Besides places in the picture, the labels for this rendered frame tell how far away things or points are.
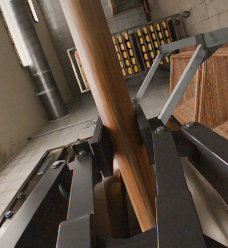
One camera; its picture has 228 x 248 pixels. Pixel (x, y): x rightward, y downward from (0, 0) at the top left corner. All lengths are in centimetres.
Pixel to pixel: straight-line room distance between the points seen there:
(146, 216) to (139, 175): 5
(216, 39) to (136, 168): 46
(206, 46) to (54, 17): 506
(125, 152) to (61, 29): 524
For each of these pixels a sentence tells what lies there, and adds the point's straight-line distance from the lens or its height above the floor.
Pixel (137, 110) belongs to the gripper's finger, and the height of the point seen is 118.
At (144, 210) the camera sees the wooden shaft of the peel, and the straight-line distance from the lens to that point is 20.
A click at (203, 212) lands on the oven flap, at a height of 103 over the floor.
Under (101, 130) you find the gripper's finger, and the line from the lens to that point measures 15.
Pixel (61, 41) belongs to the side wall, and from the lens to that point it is 533.
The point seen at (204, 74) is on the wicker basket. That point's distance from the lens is 110.
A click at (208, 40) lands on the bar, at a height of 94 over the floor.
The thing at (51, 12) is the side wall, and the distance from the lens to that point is 550.
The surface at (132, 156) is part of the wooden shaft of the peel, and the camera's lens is 17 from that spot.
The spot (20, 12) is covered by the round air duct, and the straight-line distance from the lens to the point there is 345.
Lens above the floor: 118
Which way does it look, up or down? 6 degrees up
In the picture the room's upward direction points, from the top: 107 degrees counter-clockwise
